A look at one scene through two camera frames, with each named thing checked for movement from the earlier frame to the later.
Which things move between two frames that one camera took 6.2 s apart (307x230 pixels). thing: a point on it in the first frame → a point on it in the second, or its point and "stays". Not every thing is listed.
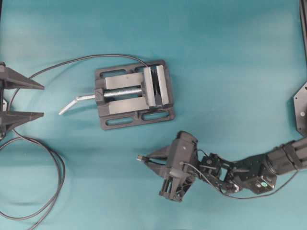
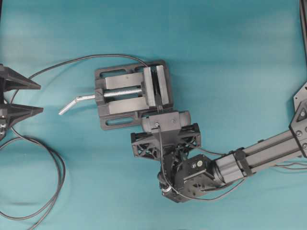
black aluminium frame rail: (303, 23) stays
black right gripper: (177, 179) → (149, 144)
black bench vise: (134, 95) stays
